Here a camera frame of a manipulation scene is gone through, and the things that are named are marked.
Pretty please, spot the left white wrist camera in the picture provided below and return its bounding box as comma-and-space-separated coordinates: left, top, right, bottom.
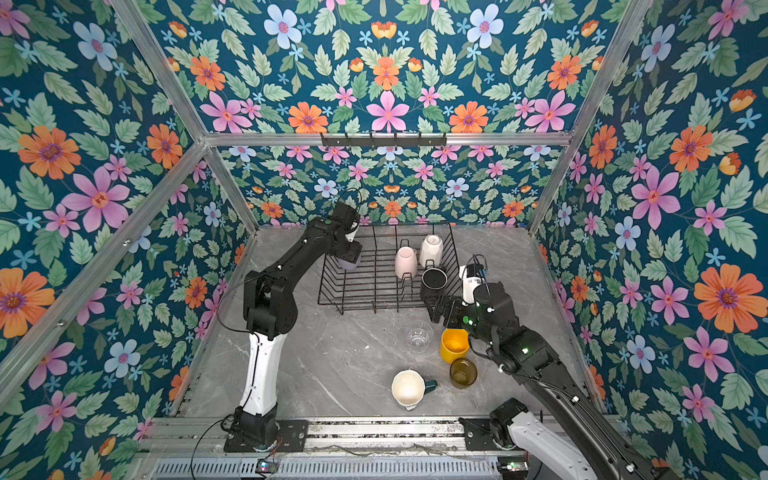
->
345, 223, 359, 242

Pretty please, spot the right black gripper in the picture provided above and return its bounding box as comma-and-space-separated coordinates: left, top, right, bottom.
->
423, 293, 499, 351

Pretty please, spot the white ceramic mug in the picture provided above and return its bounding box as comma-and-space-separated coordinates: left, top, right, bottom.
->
419, 234, 444, 269

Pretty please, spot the white slotted cable duct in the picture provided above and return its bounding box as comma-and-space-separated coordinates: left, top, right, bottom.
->
151, 456, 502, 479

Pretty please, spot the clear glass cup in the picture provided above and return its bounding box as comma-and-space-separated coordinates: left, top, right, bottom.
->
404, 322, 433, 354

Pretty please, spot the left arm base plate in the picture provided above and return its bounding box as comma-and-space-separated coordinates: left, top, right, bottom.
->
223, 419, 309, 454

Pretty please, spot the black hook rail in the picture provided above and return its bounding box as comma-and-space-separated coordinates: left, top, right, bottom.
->
320, 133, 448, 148

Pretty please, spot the lilac plastic tumbler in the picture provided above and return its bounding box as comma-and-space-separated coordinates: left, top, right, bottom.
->
336, 241, 362, 271

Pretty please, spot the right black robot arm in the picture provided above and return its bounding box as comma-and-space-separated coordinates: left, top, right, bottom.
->
422, 282, 676, 479

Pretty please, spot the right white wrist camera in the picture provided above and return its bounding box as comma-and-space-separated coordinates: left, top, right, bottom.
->
459, 262, 484, 304

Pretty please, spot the black mug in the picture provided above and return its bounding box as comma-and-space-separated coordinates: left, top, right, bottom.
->
420, 267, 448, 300

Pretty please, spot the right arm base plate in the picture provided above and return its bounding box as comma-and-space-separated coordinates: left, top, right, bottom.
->
459, 417, 515, 451

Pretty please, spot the aluminium mounting rail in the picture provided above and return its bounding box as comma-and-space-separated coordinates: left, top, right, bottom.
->
137, 415, 634, 457

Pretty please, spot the yellow mug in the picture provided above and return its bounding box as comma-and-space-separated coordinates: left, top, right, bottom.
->
439, 328, 470, 364

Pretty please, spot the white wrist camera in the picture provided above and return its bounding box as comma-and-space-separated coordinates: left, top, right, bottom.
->
459, 262, 484, 304
345, 223, 359, 242

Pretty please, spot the amber glass cup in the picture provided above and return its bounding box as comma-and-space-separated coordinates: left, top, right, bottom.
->
449, 358, 478, 389

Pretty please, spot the dark green mug cream inside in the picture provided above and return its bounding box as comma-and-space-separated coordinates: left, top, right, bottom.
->
391, 369, 438, 411

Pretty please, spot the black wire dish rack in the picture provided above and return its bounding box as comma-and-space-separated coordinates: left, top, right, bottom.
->
317, 223, 462, 314

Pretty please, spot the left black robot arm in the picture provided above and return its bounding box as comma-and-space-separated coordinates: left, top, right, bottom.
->
226, 202, 362, 451

